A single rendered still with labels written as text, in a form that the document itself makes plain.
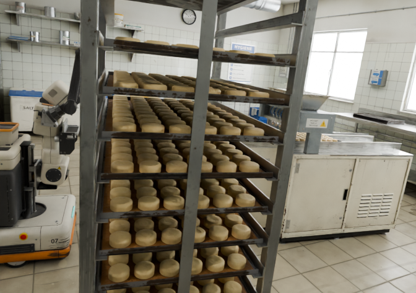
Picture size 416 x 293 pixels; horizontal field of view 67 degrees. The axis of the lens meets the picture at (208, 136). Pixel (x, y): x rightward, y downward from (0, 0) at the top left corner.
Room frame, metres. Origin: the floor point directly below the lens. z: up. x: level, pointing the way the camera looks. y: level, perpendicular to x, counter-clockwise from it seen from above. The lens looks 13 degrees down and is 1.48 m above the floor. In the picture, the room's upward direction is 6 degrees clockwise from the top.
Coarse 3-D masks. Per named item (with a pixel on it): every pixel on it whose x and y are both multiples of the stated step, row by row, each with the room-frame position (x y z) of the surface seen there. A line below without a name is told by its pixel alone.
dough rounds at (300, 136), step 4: (296, 136) 2.77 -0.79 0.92; (300, 136) 2.82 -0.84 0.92; (304, 136) 2.81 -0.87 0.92; (324, 136) 2.92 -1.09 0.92; (328, 136) 2.92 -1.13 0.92; (296, 140) 2.67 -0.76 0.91; (300, 140) 2.69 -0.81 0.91; (304, 140) 2.69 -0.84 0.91; (324, 140) 2.76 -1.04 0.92; (328, 140) 2.78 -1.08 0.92; (332, 140) 2.81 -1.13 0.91; (336, 140) 2.80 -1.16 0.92
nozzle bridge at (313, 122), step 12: (264, 108) 3.10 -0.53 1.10; (276, 108) 2.99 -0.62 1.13; (276, 120) 2.86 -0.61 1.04; (300, 120) 2.46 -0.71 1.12; (312, 120) 2.49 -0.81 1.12; (324, 120) 2.53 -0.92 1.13; (300, 132) 2.46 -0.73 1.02; (312, 132) 2.50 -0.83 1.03; (324, 132) 2.53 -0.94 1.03; (312, 144) 2.50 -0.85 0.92
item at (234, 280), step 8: (200, 280) 0.78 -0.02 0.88; (208, 280) 0.78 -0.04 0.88; (216, 280) 0.81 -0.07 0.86; (224, 280) 0.80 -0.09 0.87; (232, 280) 0.81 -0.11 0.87; (128, 288) 0.74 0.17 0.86; (136, 288) 0.72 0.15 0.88; (144, 288) 0.73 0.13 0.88; (152, 288) 0.75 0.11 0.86; (160, 288) 0.74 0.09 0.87; (168, 288) 0.73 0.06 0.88; (176, 288) 0.76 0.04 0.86; (192, 288) 0.74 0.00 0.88; (200, 288) 0.77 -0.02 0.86; (208, 288) 0.75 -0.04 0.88; (216, 288) 0.75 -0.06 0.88; (224, 288) 0.76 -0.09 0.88; (232, 288) 0.76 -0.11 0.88; (240, 288) 0.76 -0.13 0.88
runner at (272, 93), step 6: (210, 78) 1.34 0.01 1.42; (216, 78) 1.26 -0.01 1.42; (234, 84) 1.07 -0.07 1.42; (240, 84) 1.02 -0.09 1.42; (246, 84) 0.97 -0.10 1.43; (264, 90) 0.85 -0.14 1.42; (270, 90) 0.82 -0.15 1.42; (270, 96) 0.82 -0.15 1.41; (276, 96) 0.79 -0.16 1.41; (282, 96) 0.76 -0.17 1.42; (288, 96) 0.73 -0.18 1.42; (288, 102) 0.73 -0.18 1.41
